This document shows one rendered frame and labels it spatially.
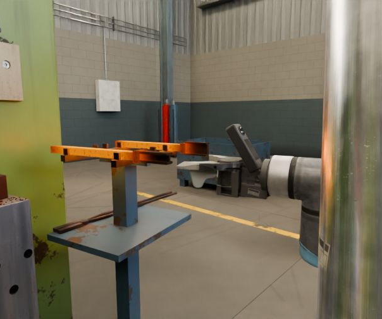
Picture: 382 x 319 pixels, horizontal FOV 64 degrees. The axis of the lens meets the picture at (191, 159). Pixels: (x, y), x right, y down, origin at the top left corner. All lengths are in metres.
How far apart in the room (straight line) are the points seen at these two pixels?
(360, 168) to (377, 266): 0.07
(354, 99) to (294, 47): 8.26
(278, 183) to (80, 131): 7.30
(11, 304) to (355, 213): 0.90
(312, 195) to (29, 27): 1.00
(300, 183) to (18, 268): 0.75
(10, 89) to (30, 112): 0.10
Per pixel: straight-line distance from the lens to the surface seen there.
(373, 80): 0.26
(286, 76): 8.49
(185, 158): 4.69
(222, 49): 9.65
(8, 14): 1.18
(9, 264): 0.96
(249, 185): 0.70
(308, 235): 0.67
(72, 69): 7.81
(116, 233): 1.02
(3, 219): 0.92
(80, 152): 0.99
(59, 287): 1.37
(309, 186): 0.64
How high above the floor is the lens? 1.15
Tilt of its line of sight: 9 degrees down
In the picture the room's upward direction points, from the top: straight up
